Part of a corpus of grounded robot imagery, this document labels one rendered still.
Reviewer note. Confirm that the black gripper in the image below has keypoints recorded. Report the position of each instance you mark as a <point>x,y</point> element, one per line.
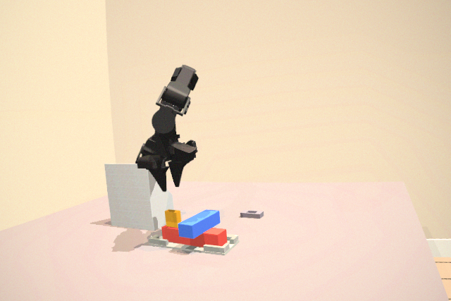
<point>156,164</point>

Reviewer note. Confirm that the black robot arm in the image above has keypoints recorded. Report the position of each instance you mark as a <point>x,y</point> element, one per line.
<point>173,98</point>

